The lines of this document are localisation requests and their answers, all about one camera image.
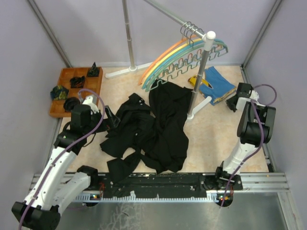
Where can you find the white clothes rack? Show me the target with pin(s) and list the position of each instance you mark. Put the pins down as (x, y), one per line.
(187, 30)

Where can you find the dark orange patterned cloth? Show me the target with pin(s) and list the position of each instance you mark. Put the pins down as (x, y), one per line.
(77, 82)

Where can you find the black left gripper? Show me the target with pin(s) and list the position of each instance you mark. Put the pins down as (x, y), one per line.
(114, 120)

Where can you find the dark green pointed cloth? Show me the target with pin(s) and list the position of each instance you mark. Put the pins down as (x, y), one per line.
(93, 71)

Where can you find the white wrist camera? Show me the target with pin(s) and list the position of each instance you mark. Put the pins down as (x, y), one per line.
(254, 96)
(91, 101)

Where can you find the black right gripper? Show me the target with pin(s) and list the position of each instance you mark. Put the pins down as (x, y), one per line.
(229, 102)

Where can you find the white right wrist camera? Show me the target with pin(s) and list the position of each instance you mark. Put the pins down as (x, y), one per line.
(254, 96)

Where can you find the wooden compartment tray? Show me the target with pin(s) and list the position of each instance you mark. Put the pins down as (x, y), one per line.
(92, 83)

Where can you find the green hanger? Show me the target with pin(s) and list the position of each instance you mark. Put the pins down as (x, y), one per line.
(179, 63)

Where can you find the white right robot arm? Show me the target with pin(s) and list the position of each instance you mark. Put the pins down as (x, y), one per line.
(255, 128)

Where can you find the blue yellow folded shirt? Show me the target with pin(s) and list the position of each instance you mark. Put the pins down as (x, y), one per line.
(215, 86)

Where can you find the rolled black tie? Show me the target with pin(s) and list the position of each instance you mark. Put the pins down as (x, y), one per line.
(70, 103)

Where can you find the black button-up shirt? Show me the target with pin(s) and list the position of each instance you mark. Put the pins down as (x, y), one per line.
(124, 143)

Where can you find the orange hanger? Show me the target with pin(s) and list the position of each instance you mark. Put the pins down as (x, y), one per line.
(161, 56)

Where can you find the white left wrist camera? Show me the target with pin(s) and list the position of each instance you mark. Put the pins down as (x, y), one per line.
(91, 101)

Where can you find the yellow hanger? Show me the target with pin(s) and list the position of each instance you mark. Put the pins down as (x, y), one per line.
(181, 46)

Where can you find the black t-shirt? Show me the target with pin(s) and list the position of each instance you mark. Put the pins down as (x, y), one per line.
(169, 104)

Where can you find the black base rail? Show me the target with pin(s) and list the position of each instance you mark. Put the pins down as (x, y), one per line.
(165, 185)

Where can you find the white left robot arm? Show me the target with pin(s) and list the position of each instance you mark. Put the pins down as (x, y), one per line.
(44, 205)

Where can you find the green floral folded cloth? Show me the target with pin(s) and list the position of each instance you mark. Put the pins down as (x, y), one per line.
(59, 93)

